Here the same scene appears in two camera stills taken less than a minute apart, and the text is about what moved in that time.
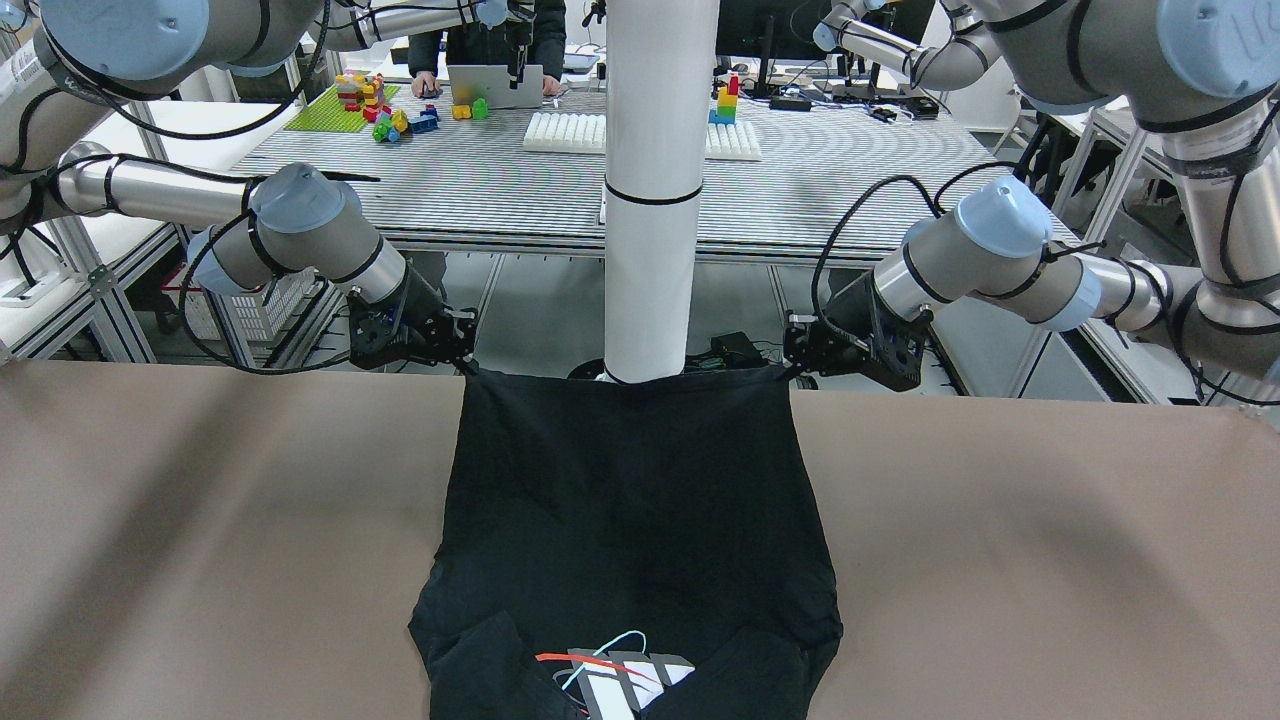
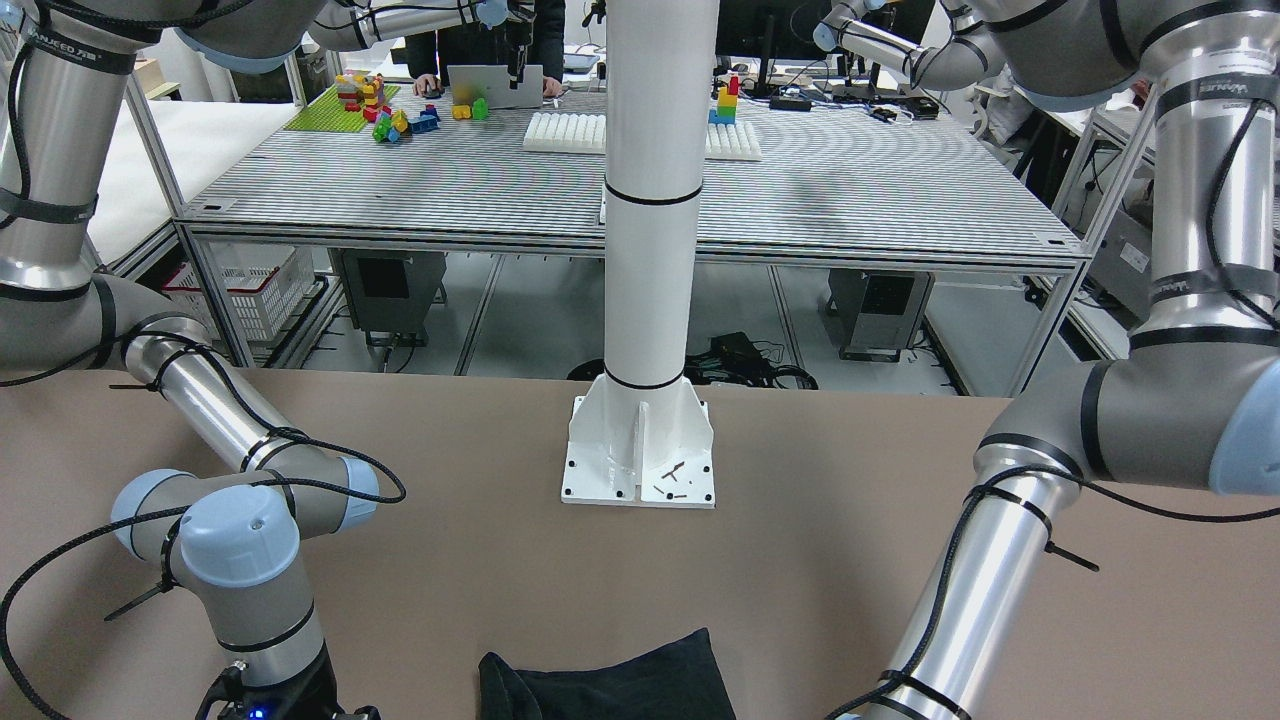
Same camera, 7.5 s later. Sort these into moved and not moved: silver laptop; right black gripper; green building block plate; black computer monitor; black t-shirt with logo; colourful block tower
Moved: right black gripper; black t-shirt with logo
Not moved: silver laptop; green building block plate; colourful block tower; black computer monitor
